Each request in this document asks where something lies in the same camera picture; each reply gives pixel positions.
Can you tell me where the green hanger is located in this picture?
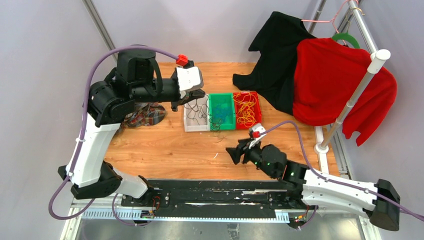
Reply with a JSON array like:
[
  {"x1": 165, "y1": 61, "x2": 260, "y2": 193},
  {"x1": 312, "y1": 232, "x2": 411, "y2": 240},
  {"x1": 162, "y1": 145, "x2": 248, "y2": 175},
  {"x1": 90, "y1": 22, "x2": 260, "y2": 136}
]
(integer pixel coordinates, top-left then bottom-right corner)
[{"x1": 331, "y1": 32, "x2": 361, "y2": 49}]

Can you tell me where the yellow cable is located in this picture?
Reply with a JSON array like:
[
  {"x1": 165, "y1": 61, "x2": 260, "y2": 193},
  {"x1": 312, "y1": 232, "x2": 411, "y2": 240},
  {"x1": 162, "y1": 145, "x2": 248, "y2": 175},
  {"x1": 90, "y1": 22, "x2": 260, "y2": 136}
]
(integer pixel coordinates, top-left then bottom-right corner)
[{"x1": 234, "y1": 92, "x2": 260, "y2": 129}]

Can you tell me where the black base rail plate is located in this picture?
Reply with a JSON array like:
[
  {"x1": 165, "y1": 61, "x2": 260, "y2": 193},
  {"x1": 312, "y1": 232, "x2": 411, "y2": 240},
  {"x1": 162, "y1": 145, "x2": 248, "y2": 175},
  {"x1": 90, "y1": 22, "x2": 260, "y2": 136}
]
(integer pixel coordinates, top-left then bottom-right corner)
[{"x1": 89, "y1": 178, "x2": 319, "y2": 220}]

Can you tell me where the white clothes rack pole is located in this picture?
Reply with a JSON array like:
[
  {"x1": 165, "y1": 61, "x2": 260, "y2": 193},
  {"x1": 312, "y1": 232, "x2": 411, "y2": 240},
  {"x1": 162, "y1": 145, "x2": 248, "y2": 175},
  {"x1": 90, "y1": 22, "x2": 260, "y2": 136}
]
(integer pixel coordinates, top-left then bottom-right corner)
[{"x1": 315, "y1": 49, "x2": 391, "y2": 153}]

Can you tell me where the purple cable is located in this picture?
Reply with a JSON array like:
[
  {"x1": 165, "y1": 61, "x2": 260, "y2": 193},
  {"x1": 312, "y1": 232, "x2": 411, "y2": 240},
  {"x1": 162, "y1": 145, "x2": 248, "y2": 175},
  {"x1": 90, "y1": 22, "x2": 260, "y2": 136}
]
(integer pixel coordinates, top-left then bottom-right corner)
[
  {"x1": 48, "y1": 45, "x2": 189, "y2": 228},
  {"x1": 253, "y1": 120, "x2": 424, "y2": 222}
]

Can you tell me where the black t-shirt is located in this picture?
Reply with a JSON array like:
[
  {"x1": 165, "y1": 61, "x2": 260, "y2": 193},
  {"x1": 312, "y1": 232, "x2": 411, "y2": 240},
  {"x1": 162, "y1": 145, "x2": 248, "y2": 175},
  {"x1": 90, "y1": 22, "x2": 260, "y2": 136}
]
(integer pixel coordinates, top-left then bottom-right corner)
[{"x1": 232, "y1": 11, "x2": 315, "y2": 115}]

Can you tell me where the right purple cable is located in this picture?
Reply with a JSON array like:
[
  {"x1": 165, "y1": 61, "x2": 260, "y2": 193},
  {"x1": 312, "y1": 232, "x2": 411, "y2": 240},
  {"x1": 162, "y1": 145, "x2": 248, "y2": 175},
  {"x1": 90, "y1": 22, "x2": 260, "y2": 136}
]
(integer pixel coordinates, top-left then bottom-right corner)
[{"x1": 253, "y1": 120, "x2": 424, "y2": 222}]

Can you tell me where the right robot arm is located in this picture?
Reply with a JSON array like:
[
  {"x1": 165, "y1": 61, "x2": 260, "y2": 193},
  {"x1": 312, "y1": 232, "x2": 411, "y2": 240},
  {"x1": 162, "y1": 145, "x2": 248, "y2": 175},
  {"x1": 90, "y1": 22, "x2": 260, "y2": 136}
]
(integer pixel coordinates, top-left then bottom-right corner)
[{"x1": 225, "y1": 138, "x2": 400, "y2": 232}]

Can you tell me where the plaid shirt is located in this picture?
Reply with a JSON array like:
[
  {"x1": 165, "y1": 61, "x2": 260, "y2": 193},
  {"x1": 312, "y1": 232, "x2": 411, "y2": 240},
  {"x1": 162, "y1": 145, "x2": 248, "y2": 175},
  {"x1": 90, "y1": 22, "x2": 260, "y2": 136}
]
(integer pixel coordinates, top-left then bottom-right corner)
[{"x1": 118, "y1": 102, "x2": 167, "y2": 132}]

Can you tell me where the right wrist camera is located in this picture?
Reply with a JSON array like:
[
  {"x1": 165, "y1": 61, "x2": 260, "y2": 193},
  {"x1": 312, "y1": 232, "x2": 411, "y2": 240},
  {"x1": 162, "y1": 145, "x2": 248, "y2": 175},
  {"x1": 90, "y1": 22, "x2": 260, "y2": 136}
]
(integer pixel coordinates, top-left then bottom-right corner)
[{"x1": 248, "y1": 123, "x2": 267, "y2": 149}]

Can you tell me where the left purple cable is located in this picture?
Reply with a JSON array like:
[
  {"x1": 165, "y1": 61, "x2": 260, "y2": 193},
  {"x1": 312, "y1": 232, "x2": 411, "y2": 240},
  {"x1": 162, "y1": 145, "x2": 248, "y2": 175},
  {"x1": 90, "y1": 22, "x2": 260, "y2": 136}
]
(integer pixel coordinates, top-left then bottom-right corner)
[{"x1": 48, "y1": 45, "x2": 189, "y2": 228}]

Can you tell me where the pink hanger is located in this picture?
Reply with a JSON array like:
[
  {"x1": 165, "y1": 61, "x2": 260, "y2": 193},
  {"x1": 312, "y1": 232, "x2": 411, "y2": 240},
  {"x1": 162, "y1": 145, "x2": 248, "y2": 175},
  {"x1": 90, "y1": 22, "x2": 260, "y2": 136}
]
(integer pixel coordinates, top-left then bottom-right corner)
[{"x1": 301, "y1": 0, "x2": 365, "y2": 34}]

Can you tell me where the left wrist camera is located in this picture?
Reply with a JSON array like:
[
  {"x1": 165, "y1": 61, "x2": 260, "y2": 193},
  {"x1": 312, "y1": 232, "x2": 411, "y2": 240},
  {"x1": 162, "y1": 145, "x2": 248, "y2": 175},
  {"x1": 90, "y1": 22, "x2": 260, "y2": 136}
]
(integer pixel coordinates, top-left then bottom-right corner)
[{"x1": 176, "y1": 66, "x2": 204, "y2": 93}]

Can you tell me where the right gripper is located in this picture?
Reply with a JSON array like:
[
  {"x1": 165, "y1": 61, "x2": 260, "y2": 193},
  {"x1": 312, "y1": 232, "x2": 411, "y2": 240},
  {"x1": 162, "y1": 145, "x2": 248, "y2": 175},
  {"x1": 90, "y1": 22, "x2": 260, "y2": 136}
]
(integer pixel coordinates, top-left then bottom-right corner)
[{"x1": 226, "y1": 137, "x2": 276, "y2": 179}]

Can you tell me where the brown cable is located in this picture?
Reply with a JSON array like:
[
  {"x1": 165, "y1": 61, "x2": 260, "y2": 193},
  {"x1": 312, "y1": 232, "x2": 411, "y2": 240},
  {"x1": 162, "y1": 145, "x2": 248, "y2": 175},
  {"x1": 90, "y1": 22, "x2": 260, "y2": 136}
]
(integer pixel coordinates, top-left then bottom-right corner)
[{"x1": 186, "y1": 94, "x2": 223, "y2": 132}]

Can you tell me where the blue cable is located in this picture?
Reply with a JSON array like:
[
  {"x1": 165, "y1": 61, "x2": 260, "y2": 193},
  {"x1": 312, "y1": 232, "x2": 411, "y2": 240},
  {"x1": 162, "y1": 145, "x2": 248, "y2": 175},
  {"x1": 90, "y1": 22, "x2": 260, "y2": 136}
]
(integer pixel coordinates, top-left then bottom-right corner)
[{"x1": 211, "y1": 103, "x2": 234, "y2": 127}]

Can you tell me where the white plastic bin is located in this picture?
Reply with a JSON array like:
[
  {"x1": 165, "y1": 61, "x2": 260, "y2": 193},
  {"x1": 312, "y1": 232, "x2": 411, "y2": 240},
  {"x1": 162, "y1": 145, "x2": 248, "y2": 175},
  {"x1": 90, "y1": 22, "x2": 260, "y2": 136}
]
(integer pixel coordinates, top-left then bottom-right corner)
[{"x1": 183, "y1": 94, "x2": 211, "y2": 132}]

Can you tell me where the green plastic bin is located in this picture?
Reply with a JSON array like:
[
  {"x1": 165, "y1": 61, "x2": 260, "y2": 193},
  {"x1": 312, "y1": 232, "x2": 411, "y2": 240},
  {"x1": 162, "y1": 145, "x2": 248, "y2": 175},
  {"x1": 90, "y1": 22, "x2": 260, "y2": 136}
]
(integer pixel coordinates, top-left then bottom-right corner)
[{"x1": 209, "y1": 92, "x2": 236, "y2": 131}]

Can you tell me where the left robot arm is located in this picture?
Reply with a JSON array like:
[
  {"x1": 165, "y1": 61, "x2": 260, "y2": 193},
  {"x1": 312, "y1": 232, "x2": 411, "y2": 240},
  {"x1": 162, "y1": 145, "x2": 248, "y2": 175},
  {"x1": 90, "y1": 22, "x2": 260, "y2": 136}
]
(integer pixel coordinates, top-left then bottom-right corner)
[{"x1": 58, "y1": 45, "x2": 205, "y2": 207}]

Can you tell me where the red plastic bin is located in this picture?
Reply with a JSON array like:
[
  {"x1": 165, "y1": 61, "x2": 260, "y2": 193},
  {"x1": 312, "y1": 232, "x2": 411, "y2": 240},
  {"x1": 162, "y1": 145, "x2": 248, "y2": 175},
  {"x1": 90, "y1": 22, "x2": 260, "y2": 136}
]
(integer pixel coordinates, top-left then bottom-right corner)
[{"x1": 233, "y1": 91, "x2": 262, "y2": 130}]

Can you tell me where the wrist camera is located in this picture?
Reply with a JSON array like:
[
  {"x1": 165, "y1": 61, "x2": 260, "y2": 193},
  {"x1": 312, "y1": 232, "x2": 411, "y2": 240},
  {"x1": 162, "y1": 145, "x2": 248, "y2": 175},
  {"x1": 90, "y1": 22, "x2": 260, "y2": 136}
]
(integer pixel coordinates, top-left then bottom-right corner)
[
  {"x1": 248, "y1": 123, "x2": 267, "y2": 149},
  {"x1": 176, "y1": 66, "x2": 204, "y2": 93}
]

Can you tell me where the red t-shirt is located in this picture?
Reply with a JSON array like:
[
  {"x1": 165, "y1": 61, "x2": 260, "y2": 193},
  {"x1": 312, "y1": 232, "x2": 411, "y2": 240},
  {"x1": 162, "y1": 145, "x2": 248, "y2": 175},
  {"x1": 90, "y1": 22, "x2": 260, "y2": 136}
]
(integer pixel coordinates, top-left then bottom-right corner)
[{"x1": 292, "y1": 38, "x2": 397, "y2": 146}]

